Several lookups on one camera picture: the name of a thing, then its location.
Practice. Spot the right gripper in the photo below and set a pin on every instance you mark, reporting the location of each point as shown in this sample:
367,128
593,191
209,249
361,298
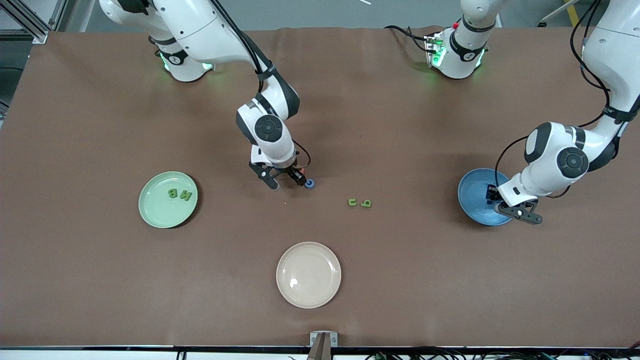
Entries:
291,172

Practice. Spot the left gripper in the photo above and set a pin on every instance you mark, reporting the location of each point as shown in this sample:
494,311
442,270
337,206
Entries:
492,193

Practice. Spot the blue foam letter G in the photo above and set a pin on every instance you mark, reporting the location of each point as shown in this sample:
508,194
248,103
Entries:
306,184

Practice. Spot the green foam letter q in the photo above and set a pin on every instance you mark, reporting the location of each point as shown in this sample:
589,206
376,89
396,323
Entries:
367,203

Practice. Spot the green foam letter N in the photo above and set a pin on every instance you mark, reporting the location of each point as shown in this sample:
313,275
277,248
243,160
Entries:
186,195

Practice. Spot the green foam letter B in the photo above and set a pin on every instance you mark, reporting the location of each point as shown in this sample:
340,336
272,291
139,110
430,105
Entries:
173,193

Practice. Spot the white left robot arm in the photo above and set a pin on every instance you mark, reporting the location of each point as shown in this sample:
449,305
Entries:
550,150

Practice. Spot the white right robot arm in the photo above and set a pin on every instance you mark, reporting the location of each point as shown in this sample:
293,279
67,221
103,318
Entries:
200,30

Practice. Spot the blue plate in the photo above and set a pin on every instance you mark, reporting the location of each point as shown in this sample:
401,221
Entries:
472,200

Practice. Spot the beige plate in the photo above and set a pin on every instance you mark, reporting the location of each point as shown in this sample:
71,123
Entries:
308,275

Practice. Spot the green plate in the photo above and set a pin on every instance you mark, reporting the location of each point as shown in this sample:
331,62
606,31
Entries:
160,212

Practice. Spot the brown table mat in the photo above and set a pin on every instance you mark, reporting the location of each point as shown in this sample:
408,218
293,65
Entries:
100,280

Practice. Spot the black table edge trim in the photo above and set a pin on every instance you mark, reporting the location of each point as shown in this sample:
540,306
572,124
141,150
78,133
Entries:
150,347

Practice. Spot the metal left arm base bracket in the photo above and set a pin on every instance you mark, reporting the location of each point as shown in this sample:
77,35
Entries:
432,50

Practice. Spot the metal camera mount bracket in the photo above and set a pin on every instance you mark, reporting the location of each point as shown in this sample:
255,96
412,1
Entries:
323,342

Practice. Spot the aluminium frame extrusion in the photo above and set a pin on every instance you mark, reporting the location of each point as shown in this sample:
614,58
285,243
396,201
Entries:
40,36

